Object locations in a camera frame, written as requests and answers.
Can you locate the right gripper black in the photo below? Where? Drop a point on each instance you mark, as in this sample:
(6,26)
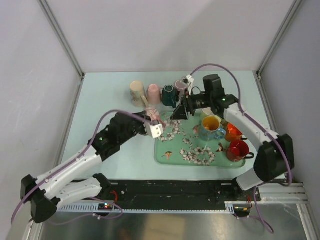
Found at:
(186,106)

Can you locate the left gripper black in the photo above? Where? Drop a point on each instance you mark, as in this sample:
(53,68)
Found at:
(143,125)

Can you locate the light green mug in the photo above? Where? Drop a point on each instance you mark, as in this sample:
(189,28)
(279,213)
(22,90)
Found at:
(207,112)

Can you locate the blue floral mug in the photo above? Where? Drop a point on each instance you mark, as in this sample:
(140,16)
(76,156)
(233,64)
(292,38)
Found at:
(210,129)

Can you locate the cream floral mug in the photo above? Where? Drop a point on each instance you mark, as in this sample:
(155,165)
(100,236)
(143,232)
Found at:
(138,94)

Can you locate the orange mug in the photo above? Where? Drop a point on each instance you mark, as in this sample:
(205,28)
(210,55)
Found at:
(233,134)

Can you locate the red mug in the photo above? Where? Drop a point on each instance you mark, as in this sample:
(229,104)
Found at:
(239,150)

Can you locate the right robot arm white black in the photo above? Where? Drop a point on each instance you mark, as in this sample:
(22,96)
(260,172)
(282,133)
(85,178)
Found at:
(275,152)

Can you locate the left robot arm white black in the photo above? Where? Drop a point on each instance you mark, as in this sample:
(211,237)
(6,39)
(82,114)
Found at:
(55,188)

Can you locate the mauve mug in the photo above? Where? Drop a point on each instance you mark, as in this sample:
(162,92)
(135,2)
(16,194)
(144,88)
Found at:
(181,87)

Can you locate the dark green mug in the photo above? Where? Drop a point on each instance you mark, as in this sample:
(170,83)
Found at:
(170,96)

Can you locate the light pink mug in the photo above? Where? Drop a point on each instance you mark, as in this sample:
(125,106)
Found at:
(154,94)

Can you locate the green floral tray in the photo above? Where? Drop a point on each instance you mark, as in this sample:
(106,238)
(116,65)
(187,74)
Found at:
(180,145)

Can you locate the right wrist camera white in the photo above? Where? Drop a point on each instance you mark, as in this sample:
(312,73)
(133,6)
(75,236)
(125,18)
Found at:
(188,82)

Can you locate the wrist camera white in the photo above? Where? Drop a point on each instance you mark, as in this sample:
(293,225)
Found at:
(154,129)
(188,82)

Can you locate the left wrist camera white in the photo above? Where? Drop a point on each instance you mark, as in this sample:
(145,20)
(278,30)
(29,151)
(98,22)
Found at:
(154,129)

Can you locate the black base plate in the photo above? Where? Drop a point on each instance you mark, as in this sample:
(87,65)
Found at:
(176,194)

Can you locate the grey cable duct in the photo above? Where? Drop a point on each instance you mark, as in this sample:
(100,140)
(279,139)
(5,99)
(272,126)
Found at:
(103,208)

